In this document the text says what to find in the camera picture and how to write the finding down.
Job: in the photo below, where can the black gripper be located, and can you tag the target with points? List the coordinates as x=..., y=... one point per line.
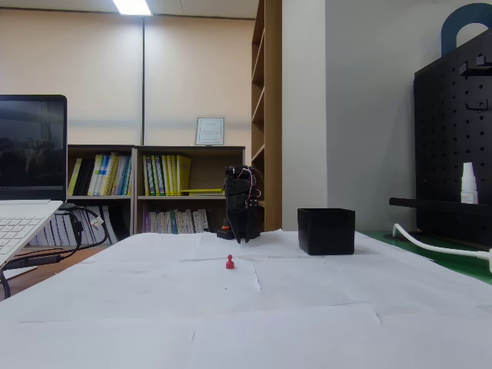
x=239, y=208

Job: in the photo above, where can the small red pawn piece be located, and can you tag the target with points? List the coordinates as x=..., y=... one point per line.
x=229, y=264

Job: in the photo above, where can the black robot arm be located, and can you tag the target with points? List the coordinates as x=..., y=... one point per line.
x=236, y=173

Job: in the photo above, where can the black square box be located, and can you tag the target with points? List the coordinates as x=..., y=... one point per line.
x=326, y=232

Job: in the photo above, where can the black orange base clamp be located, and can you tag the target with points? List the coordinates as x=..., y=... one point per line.
x=225, y=233

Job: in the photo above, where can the flat lying yellow book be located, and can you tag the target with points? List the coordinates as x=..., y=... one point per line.
x=201, y=191

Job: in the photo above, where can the low wooden bookshelf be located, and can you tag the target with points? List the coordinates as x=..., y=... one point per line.
x=100, y=199
x=207, y=169

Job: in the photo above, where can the large yellow binder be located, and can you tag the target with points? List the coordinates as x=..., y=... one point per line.
x=184, y=173

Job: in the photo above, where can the white paper sheet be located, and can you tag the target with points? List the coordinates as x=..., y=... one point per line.
x=434, y=338
x=346, y=280
x=153, y=248
x=288, y=338
x=96, y=346
x=153, y=292

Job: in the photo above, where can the framed certificate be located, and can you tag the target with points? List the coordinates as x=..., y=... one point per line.
x=210, y=130

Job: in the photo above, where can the tall wooden bookshelf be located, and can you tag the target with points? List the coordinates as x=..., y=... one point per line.
x=273, y=115

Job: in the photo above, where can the black pegboard shelf bar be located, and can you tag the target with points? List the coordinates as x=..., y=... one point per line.
x=423, y=203

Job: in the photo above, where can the black pegboard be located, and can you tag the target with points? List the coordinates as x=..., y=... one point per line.
x=446, y=146

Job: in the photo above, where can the white laptop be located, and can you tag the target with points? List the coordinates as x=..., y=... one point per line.
x=32, y=146

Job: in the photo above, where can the white plastic bottle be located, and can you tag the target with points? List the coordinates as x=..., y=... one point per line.
x=469, y=188

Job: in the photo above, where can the ceiling light panel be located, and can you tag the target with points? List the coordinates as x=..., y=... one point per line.
x=132, y=7

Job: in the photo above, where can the white power strip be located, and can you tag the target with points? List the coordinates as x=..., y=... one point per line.
x=486, y=261

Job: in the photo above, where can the black pegboard hook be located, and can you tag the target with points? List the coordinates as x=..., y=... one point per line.
x=474, y=65
x=476, y=107

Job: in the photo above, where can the blue arch shaped object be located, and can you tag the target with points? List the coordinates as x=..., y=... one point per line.
x=447, y=30

